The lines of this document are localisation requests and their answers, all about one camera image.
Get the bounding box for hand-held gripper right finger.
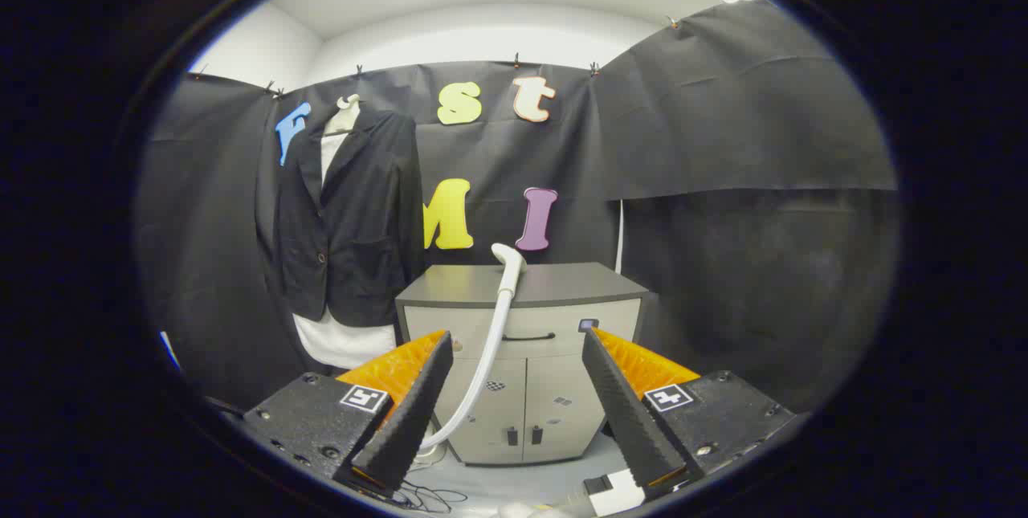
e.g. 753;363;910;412
581;327;796;500

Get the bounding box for white shirt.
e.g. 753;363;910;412
292;129;400;371

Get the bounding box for black blazer jacket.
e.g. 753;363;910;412
273;108;426;328

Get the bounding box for white garment steamer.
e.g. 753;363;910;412
416;243;528;467

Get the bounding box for black backdrop cloth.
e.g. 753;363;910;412
137;0;899;414

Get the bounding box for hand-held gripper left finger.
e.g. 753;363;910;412
241;330;455;500

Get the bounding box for white clothes hanger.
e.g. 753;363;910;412
325;95;362;136

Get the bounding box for grey cabinet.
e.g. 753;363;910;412
395;263;650;467

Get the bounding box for tangled thin black cables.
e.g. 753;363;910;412
392;479;468;514

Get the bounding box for white and blue device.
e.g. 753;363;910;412
159;331;184;374

